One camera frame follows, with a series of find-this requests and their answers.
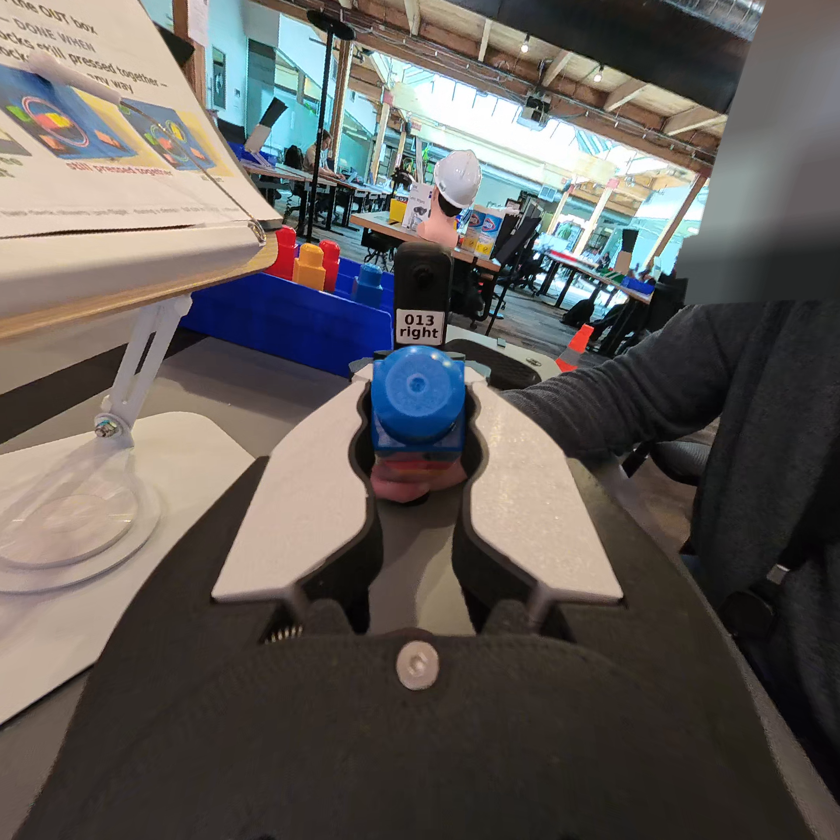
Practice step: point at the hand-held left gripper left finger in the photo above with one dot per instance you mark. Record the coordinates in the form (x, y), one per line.
(295, 518)

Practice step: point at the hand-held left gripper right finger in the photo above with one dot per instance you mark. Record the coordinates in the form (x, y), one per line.
(538, 518)

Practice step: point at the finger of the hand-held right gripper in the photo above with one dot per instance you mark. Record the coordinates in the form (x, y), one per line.
(476, 374)
(364, 373)

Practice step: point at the blue plastic bin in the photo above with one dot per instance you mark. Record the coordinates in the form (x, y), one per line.
(275, 321)

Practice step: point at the grey desk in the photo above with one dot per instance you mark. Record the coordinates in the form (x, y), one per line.
(197, 387)

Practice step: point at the person's right hand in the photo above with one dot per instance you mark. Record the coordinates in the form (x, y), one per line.
(413, 485)

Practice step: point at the mannequin head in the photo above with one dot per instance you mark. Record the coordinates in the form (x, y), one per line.
(438, 226)

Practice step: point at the white product box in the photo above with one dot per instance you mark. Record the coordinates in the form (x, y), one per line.
(417, 207)

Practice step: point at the blue white wipes canister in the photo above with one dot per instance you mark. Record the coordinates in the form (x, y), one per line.
(489, 229)

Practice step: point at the orange traffic cone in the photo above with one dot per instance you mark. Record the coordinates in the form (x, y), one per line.
(576, 351)

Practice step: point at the white hard hat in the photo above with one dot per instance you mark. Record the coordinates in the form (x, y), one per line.
(457, 174)

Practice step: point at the yellow building block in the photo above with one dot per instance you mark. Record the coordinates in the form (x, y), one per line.
(308, 269)

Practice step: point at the black tripod pole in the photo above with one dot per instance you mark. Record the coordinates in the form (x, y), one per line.
(326, 98)

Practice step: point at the person's torso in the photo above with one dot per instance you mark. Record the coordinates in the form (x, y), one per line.
(774, 492)

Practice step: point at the white instruction booklet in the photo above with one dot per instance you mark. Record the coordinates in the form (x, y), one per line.
(98, 197)

